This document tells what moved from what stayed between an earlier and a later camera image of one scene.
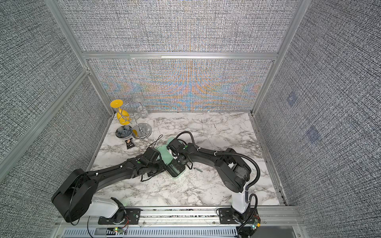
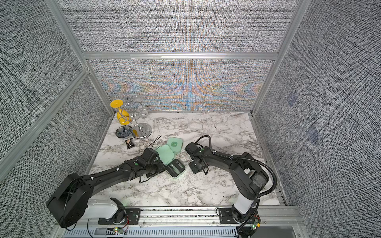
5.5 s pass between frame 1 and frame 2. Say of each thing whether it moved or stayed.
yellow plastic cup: stayed
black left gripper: stayed
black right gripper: moved
